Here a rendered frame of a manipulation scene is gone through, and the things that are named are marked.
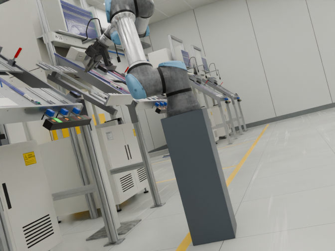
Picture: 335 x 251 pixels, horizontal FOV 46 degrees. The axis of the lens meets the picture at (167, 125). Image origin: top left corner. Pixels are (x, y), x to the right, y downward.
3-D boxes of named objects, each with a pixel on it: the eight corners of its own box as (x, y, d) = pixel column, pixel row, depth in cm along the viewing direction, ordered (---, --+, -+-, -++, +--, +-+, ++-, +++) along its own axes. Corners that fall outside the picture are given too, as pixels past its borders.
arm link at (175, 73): (195, 86, 168) (187, 55, 168) (164, 93, 166) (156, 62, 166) (188, 89, 180) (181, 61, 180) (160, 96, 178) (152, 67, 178)
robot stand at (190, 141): (237, 225, 180) (206, 107, 180) (235, 238, 162) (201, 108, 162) (198, 232, 184) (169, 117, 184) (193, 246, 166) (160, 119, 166)
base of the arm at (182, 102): (203, 108, 179) (197, 87, 179) (198, 109, 164) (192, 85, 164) (171, 116, 182) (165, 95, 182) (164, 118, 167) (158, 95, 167)
